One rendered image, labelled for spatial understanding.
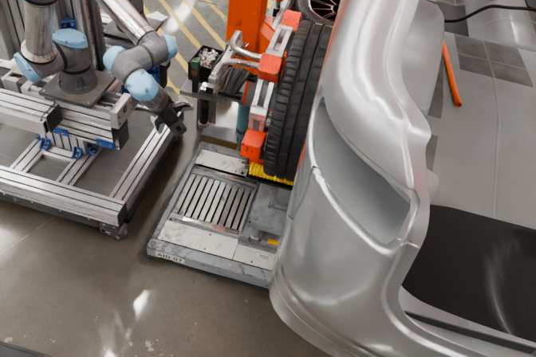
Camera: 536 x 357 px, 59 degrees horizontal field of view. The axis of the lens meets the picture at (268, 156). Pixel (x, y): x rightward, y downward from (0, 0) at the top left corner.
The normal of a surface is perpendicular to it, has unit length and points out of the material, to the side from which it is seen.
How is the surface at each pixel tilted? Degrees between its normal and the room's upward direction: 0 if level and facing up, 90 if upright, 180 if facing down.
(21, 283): 0
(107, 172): 0
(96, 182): 0
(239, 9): 90
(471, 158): 22
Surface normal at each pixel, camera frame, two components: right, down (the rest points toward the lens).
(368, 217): 0.30, -0.55
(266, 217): 0.13, -0.69
